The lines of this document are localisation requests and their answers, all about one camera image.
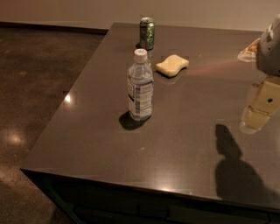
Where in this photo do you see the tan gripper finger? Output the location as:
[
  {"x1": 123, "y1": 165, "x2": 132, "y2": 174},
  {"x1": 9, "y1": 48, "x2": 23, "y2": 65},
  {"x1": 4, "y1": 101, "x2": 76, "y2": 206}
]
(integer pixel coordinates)
[{"x1": 240, "y1": 76, "x2": 280, "y2": 131}]

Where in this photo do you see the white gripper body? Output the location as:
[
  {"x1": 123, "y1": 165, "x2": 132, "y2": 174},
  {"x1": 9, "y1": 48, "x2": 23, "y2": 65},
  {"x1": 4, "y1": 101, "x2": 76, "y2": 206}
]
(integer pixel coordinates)
[{"x1": 256, "y1": 14, "x2": 280, "y2": 76}]

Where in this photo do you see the clear plastic water bottle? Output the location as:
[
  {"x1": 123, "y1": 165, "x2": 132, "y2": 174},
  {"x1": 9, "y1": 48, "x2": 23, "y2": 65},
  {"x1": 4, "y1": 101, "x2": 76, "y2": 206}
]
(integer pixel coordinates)
[{"x1": 127, "y1": 49, "x2": 154, "y2": 122}]

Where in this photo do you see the snack bag at table edge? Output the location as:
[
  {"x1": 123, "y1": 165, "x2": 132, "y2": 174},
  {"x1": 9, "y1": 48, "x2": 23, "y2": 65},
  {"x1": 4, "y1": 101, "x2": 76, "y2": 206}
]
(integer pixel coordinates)
[{"x1": 237, "y1": 38, "x2": 260, "y2": 62}]

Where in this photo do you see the yellow sponge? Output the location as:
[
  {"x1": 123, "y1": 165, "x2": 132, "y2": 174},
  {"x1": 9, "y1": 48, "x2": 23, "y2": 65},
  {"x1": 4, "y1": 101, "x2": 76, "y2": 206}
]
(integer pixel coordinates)
[{"x1": 156, "y1": 54, "x2": 189, "y2": 78}]

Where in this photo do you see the green soda can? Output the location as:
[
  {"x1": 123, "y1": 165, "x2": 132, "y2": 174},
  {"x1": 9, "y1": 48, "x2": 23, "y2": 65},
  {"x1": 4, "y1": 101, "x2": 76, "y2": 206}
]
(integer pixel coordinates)
[{"x1": 139, "y1": 17, "x2": 155, "y2": 51}]

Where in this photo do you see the dark cabinet base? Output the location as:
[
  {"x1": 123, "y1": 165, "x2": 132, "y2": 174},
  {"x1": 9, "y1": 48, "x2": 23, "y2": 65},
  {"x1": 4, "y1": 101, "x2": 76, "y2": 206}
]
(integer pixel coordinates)
[{"x1": 22, "y1": 168, "x2": 280, "y2": 224}]

